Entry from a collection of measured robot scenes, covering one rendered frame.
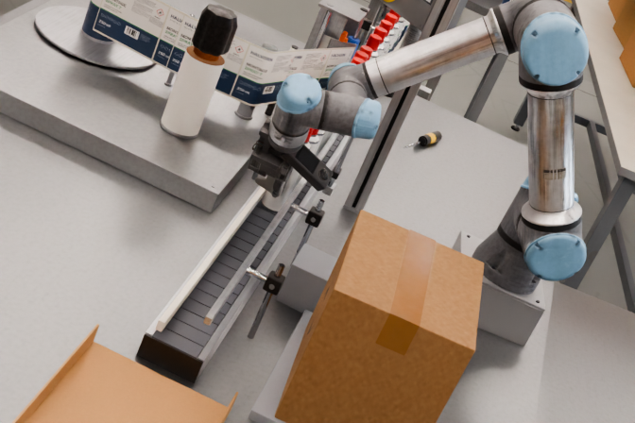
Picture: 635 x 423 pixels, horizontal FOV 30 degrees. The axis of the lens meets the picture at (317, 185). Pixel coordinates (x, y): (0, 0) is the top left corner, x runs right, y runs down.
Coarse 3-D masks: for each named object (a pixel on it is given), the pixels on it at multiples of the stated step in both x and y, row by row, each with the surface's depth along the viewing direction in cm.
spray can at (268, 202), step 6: (312, 132) 242; (306, 138) 241; (306, 144) 242; (294, 174) 244; (288, 180) 245; (294, 180) 246; (288, 186) 246; (288, 192) 247; (264, 198) 249; (270, 198) 247; (276, 198) 247; (282, 198) 247; (264, 204) 248; (270, 204) 247; (276, 204) 247; (282, 204) 248; (270, 210) 248; (276, 210) 248
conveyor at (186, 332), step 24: (336, 144) 290; (264, 216) 245; (288, 216) 249; (240, 240) 234; (216, 264) 223; (240, 264) 226; (216, 288) 216; (240, 288) 219; (192, 312) 207; (168, 336) 198; (192, 336) 200
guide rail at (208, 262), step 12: (264, 192) 248; (252, 204) 240; (240, 216) 234; (228, 240) 226; (216, 252) 219; (204, 264) 214; (192, 276) 210; (192, 288) 208; (180, 300) 202; (168, 312) 198
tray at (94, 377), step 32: (96, 352) 195; (64, 384) 185; (96, 384) 188; (128, 384) 191; (160, 384) 194; (32, 416) 176; (64, 416) 179; (96, 416) 182; (128, 416) 184; (160, 416) 187; (192, 416) 190; (224, 416) 187
